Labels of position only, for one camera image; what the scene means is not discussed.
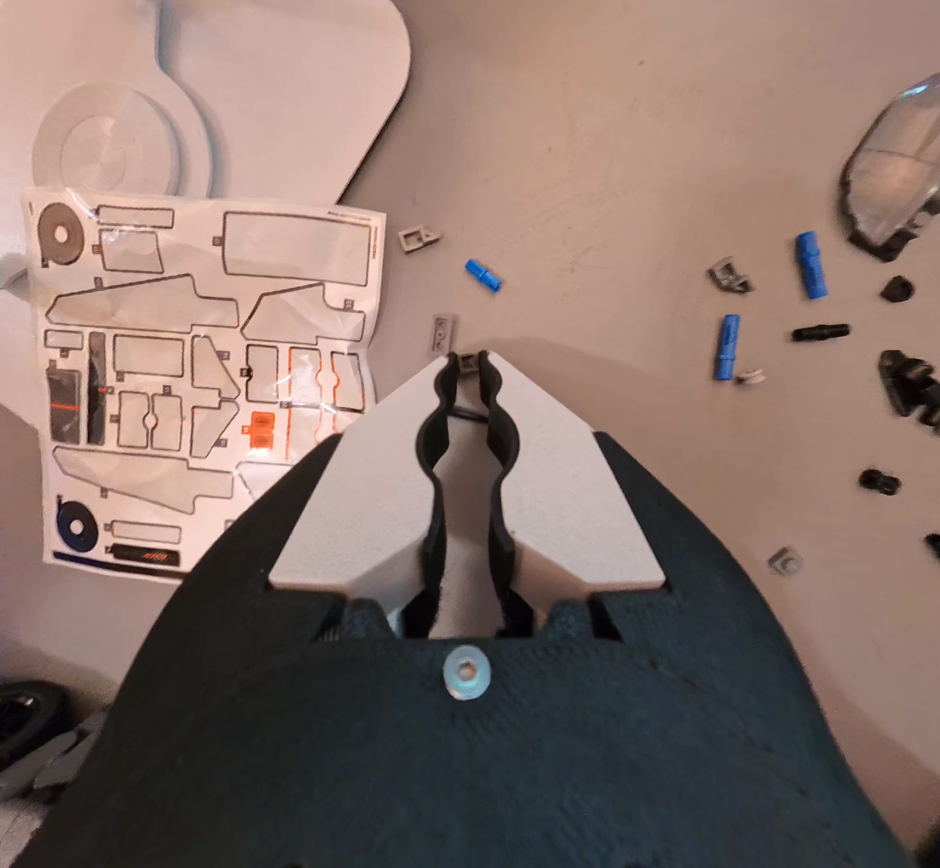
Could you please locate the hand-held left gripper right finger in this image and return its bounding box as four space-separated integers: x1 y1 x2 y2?
476 350 667 640

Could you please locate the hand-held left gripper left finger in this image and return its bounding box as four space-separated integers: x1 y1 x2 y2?
268 352 460 640

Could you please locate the dark grey domed lego assembly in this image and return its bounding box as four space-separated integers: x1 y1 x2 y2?
839 71 940 263

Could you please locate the black and grey lego linkage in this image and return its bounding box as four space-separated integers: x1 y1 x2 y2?
877 349 940 437

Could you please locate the sticker sheet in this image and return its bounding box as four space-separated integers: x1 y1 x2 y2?
21 187 388 583

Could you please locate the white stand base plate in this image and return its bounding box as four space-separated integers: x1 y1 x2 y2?
0 0 412 414

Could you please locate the white round mount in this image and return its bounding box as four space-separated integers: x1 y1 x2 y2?
31 0 219 202

